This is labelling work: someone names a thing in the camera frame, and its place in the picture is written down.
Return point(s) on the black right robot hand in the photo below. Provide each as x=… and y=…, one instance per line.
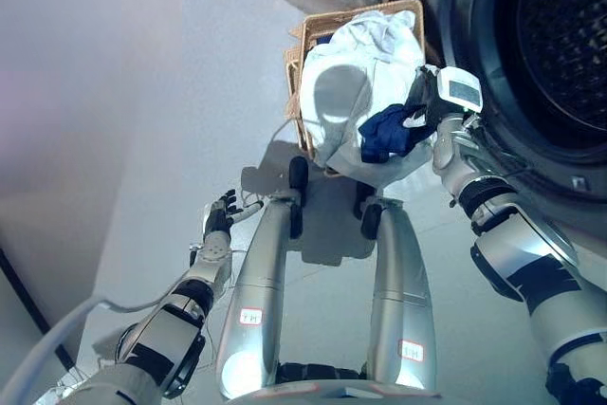
x=457, y=89

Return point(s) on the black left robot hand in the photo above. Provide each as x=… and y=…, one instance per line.
x=218, y=222

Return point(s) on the navy blue garment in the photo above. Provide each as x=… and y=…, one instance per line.
x=384, y=134

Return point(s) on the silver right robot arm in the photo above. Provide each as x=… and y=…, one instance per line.
x=521, y=234

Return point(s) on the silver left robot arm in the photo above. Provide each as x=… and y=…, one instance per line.
x=213, y=258

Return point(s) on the washing machine drum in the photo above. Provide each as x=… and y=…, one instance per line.
x=474, y=21

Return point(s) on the woven wicker laundry basket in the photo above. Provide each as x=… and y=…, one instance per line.
x=296, y=73

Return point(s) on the light grey garment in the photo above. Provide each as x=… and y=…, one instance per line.
x=391, y=30

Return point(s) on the black left robot foot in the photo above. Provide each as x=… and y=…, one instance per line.
x=299, y=172

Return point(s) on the black robot foot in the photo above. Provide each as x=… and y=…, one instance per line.
x=299, y=172
x=371, y=222

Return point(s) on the white garment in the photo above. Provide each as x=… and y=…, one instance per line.
x=332, y=92

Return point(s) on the black right robot foot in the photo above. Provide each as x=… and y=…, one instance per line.
x=371, y=222

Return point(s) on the silver right robot leg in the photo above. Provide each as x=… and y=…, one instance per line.
x=403, y=281

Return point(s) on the robot torso grey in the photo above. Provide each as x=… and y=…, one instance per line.
x=332, y=388

